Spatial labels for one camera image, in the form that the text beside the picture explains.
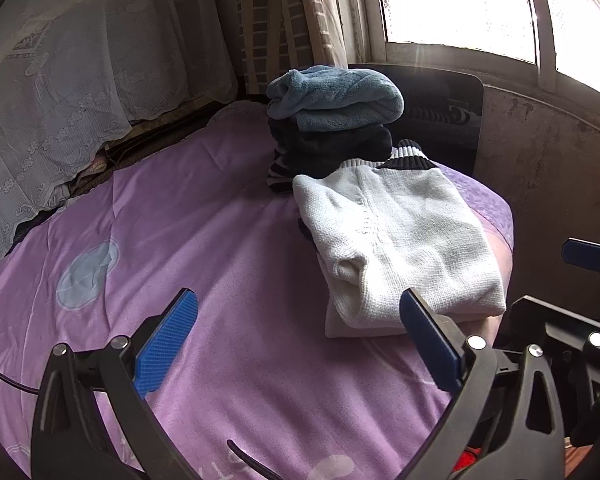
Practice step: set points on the dark folded cloth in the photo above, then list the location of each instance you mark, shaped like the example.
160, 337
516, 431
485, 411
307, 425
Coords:
330, 150

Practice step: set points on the purple bed sheet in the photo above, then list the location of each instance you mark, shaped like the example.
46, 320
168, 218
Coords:
205, 235

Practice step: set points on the black panel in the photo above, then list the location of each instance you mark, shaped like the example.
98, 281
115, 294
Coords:
430, 95

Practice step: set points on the window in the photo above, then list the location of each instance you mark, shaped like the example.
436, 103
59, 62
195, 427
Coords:
455, 0

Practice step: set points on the black and white striped cloth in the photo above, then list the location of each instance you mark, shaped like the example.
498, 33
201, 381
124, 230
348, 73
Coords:
280, 176

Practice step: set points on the white lace cover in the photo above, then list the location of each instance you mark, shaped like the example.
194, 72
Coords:
80, 85

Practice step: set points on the brick-patterned curtain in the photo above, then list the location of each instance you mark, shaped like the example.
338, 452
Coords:
300, 10

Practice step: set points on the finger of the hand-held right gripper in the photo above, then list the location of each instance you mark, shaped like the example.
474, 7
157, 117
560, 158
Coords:
545, 317
587, 256

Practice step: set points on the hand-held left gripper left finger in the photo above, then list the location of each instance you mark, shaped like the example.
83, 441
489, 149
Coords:
167, 340

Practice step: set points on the blue fleece cloth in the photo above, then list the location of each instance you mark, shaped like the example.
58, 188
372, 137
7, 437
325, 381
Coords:
330, 95

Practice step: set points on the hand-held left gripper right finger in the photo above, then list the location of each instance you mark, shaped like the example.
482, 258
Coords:
430, 345

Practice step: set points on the white sweater with black trim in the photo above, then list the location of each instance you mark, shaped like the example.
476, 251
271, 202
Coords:
405, 240

